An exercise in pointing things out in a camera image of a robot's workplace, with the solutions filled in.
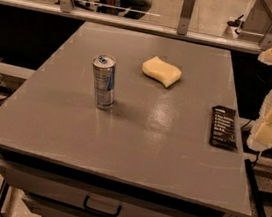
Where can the black table leg bar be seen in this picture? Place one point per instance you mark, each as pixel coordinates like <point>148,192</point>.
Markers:
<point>254,188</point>

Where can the grey drawer with black handle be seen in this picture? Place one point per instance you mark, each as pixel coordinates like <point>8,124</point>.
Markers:
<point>50,195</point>

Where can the silver blue redbull can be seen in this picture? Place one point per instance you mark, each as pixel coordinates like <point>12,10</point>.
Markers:
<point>104,80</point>

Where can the middle metal bracket post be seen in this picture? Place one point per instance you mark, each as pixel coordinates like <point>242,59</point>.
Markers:
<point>185,17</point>

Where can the metal guard rail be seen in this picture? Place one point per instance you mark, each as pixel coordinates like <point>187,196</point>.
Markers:
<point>138,26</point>

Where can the black snack bar wrapper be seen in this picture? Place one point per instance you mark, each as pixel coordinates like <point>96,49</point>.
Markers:
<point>223,133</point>

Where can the yellow sponge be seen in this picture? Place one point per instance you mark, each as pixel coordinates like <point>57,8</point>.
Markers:
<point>161,71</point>

